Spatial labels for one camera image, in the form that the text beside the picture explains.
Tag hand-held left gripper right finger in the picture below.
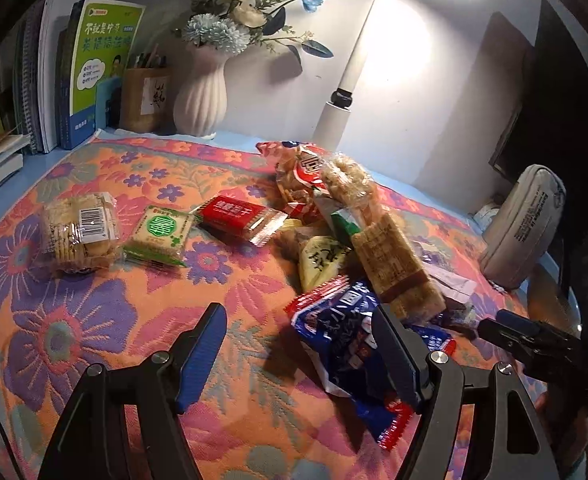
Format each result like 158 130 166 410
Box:
371 305 560 480

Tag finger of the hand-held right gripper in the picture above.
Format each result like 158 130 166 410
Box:
478 310 542 356

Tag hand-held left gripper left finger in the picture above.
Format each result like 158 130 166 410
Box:
38 302 228 480

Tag blue red snack bag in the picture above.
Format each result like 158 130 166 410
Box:
286 275 457 451

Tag red crispy snack bag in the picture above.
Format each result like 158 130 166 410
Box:
256 140 335 221

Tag person's right hand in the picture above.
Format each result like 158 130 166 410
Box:
536 392 588 466

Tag floral orange table cloth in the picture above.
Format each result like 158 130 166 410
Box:
0 137 550 480

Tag long brown biscuit pack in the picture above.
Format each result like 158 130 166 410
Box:
349 212 447 323

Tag beige pencil pouch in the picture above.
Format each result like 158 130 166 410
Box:
478 164 567 291

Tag white crumpled tissue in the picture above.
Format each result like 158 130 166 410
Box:
473 202 501 234

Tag yellow triangular snack packet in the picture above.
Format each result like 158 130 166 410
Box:
298 235 352 293

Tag green square cracker packet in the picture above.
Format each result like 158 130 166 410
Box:
122 205 195 267

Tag red cracker packet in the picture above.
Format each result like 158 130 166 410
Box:
194 195 287 247

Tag clear cookie pack with barcode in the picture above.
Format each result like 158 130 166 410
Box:
41 192 120 276

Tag black monitor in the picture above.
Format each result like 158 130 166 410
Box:
489 0 588 286

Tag white ribbed vase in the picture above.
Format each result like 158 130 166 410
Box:
173 42 228 138

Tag wooden pen holder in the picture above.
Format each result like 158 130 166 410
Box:
120 66 172 134

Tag white desk lamp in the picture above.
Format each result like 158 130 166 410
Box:
313 0 487 153

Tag pens in holder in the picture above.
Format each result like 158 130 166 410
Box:
126 42 168 70

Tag row of upright books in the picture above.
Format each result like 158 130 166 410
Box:
0 0 77 156

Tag blue white artificial flowers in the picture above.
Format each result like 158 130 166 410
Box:
174 0 337 61

